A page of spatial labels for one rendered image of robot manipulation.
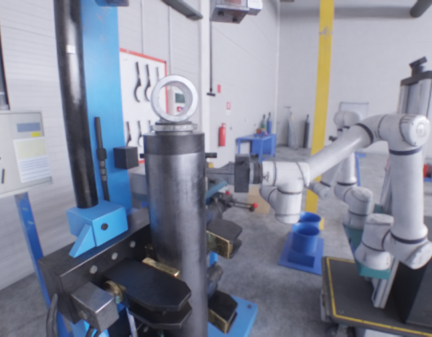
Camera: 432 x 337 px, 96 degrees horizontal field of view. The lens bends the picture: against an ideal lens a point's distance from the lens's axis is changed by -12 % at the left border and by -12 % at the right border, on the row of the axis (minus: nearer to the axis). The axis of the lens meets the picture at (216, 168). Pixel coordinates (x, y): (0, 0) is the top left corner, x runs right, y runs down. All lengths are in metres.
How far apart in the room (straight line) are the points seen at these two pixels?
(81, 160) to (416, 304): 1.91
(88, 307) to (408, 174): 1.23
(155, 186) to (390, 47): 11.60
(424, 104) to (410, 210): 0.58
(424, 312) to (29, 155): 2.35
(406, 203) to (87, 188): 1.32
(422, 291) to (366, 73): 10.41
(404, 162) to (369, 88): 10.46
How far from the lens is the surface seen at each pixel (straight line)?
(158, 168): 0.71
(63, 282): 0.83
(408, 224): 1.25
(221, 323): 1.33
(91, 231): 0.88
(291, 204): 0.79
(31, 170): 1.37
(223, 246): 1.02
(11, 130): 1.34
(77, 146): 0.92
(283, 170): 0.75
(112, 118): 1.08
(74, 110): 0.91
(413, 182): 1.15
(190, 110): 0.73
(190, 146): 0.69
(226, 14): 0.85
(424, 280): 1.71
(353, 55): 11.66
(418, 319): 1.89
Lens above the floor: 1.53
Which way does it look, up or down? 14 degrees down
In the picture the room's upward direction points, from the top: straight up
